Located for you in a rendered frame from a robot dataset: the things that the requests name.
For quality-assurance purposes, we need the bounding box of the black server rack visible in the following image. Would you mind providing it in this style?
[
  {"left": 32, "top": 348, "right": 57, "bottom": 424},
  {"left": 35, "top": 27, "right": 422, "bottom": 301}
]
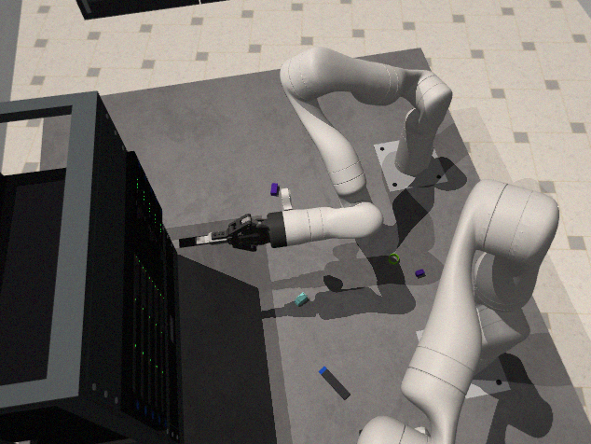
[{"left": 0, "top": 90, "right": 185, "bottom": 444}]

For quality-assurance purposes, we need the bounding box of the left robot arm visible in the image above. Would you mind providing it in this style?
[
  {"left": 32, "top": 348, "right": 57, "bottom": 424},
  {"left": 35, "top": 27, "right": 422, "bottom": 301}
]
[{"left": 357, "top": 179, "right": 559, "bottom": 444}]

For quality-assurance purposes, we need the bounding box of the dark grey tag with blue end and white label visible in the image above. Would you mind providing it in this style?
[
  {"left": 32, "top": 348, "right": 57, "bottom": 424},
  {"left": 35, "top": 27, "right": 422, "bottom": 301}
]
[{"left": 179, "top": 235, "right": 209, "bottom": 248}]

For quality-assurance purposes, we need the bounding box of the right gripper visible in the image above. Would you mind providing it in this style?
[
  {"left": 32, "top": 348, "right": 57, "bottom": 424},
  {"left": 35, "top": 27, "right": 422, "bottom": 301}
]
[{"left": 208, "top": 211, "right": 287, "bottom": 252}]

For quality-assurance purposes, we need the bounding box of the dark grey flat bar with blue end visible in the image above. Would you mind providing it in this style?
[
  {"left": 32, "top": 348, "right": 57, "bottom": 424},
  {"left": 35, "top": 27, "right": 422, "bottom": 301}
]
[{"left": 319, "top": 367, "right": 350, "bottom": 400}]

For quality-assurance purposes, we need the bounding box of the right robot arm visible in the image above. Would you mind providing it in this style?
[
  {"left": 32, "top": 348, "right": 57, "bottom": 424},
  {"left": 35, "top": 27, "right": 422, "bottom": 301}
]
[{"left": 280, "top": 47, "right": 453, "bottom": 246}]

